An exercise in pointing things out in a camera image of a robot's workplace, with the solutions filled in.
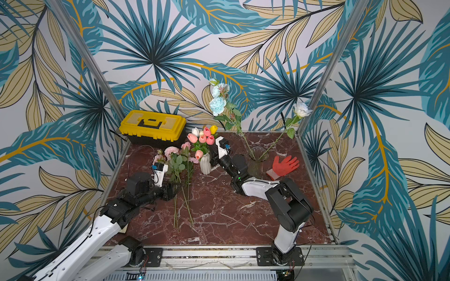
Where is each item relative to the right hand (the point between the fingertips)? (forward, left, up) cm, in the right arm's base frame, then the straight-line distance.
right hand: (209, 142), depth 79 cm
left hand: (-17, +14, -9) cm, 24 cm away
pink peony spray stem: (0, +19, -17) cm, 25 cm away
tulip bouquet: (-3, +3, +5) cm, 6 cm away
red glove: (+1, -39, -26) cm, 47 cm away
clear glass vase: (-4, -24, -16) cm, 29 cm away
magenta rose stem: (+11, +14, -15) cm, 24 cm away
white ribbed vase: (-1, +3, -16) cm, 16 cm away
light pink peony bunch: (+8, +30, -22) cm, 38 cm away
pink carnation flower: (+6, +10, -22) cm, 25 cm away
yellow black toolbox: (+19, +33, -9) cm, 39 cm away
